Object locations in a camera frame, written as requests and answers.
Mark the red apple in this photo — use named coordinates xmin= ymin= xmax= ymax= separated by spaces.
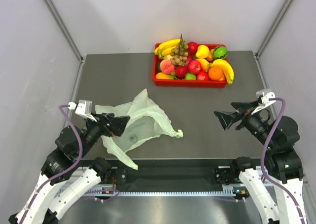
xmin=187 ymin=42 xmax=198 ymax=54
xmin=197 ymin=70 xmax=210 ymax=81
xmin=187 ymin=60 xmax=201 ymax=75

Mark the red apple front right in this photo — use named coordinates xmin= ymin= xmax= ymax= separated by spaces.
xmin=197 ymin=70 xmax=210 ymax=81

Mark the green striped melon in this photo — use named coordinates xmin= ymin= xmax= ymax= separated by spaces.
xmin=213 ymin=46 xmax=228 ymax=60

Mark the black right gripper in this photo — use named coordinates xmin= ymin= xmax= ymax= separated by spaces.
xmin=214 ymin=98 xmax=276 ymax=148

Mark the pale green plastic bag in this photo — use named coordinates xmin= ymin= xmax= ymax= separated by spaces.
xmin=95 ymin=89 xmax=183 ymax=170

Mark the slotted cable duct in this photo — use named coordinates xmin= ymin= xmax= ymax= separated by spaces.
xmin=84 ymin=186 xmax=248 ymax=197

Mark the small yellow banana bunch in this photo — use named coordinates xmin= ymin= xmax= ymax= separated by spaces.
xmin=208 ymin=59 xmax=235 ymax=85

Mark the orange fruit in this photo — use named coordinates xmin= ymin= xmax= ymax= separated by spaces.
xmin=208 ymin=66 xmax=223 ymax=81

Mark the red apple centre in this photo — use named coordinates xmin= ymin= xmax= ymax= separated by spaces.
xmin=187 ymin=60 xmax=201 ymax=75

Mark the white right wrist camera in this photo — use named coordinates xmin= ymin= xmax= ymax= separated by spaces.
xmin=251 ymin=89 xmax=276 ymax=115

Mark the pink peach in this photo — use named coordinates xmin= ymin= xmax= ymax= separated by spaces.
xmin=160 ymin=59 xmax=175 ymax=74

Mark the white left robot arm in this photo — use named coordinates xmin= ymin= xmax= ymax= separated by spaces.
xmin=8 ymin=113 xmax=130 ymax=224

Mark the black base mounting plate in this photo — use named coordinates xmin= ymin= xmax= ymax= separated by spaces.
xmin=98 ymin=158 xmax=272 ymax=192

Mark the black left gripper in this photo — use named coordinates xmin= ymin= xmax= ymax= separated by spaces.
xmin=78 ymin=111 xmax=130 ymax=158

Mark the dark green avocado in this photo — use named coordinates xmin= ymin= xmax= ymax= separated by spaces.
xmin=157 ymin=62 xmax=162 ymax=72

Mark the orange yellow mango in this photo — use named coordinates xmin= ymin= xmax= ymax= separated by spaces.
xmin=196 ymin=58 xmax=210 ymax=72

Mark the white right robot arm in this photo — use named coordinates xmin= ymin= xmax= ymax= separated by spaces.
xmin=214 ymin=98 xmax=307 ymax=224

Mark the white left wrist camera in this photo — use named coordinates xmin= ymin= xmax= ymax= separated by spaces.
xmin=75 ymin=100 xmax=97 ymax=122

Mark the green fruit front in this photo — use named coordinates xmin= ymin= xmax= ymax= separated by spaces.
xmin=185 ymin=73 xmax=197 ymax=81

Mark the dark red fruit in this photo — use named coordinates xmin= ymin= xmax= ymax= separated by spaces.
xmin=175 ymin=66 xmax=188 ymax=79

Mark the red apple on top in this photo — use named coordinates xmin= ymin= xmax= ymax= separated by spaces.
xmin=187 ymin=42 xmax=198 ymax=54

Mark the brown longan cluster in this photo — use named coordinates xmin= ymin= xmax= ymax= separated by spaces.
xmin=170 ymin=35 xmax=189 ymax=66

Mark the yellow pear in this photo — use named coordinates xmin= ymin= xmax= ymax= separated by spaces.
xmin=196 ymin=45 xmax=210 ymax=58

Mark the red plastic fruit tray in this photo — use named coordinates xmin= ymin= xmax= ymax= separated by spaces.
xmin=152 ymin=55 xmax=227 ymax=88

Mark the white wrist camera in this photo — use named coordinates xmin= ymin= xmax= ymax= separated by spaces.
xmin=251 ymin=89 xmax=276 ymax=115
xmin=75 ymin=100 xmax=97 ymax=122

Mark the yellow mango front left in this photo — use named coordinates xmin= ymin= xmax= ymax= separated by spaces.
xmin=155 ymin=72 xmax=174 ymax=80

